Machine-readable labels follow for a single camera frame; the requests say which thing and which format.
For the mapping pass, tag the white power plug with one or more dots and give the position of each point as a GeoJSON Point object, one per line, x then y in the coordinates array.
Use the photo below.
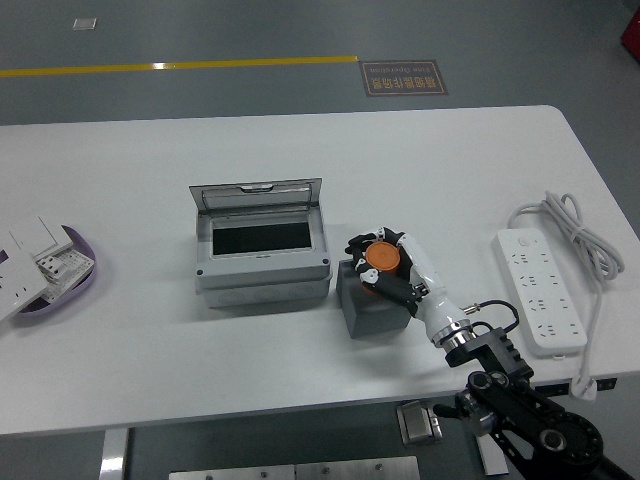
{"type": "Point", "coordinates": [584, 387]}

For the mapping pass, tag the white power strip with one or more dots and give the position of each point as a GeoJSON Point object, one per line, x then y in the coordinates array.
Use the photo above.
{"type": "Point", "coordinates": [540, 290]}

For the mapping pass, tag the purple tray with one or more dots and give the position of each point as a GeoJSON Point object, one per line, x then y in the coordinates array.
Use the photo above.
{"type": "Point", "coordinates": [82, 287]}

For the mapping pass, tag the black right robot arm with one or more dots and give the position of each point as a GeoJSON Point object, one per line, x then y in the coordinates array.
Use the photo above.
{"type": "Point", "coordinates": [500, 350]}

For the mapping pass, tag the orange cylinder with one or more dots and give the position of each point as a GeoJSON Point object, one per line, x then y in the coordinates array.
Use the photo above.
{"type": "Point", "coordinates": [382, 257]}

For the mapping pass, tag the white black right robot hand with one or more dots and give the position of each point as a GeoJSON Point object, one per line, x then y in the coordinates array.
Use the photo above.
{"type": "Point", "coordinates": [435, 300]}

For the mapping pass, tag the grey cube with round hole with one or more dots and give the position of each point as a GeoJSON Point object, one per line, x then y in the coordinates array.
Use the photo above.
{"type": "Point", "coordinates": [370, 320]}

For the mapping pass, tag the silver metal bracket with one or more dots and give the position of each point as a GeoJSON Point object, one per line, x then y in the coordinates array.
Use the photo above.
{"type": "Point", "coordinates": [419, 424]}

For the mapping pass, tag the white table leg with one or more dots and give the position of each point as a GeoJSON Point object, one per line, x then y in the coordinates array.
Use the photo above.
{"type": "Point", "coordinates": [114, 455]}
{"type": "Point", "coordinates": [492, 460]}

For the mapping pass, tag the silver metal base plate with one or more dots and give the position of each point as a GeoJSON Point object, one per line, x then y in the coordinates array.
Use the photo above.
{"type": "Point", "coordinates": [300, 470]}

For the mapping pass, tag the brown floor sign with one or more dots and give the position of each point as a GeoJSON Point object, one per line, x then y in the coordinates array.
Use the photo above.
{"type": "Point", "coordinates": [405, 77]}

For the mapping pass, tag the large white socket plate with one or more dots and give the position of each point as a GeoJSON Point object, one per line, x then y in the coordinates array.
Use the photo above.
{"type": "Point", "coordinates": [15, 285]}

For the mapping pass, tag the white socket module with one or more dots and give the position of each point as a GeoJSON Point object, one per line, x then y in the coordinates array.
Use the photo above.
{"type": "Point", "coordinates": [65, 265]}

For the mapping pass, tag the small silver floor plate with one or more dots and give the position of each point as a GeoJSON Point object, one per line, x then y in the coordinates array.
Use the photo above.
{"type": "Point", "coordinates": [85, 23]}

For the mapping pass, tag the black table control panel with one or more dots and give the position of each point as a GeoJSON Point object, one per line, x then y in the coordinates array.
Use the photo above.
{"type": "Point", "coordinates": [550, 389]}

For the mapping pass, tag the white switch plate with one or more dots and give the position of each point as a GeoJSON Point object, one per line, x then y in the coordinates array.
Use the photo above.
{"type": "Point", "coordinates": [35, 235]}

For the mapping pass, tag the yellow floor tape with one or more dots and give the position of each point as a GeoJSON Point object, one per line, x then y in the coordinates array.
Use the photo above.
{"type": "Point", "coordinates": [200, 65]}

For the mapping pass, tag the grey electrical box with lid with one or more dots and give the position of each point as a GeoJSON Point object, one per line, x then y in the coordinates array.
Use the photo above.
{"type": "Point", "coordinates": [260, 272]}

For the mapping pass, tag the red object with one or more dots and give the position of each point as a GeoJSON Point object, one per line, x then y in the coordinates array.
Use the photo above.
{"type": "Point", "coordinates": [631, 30]}

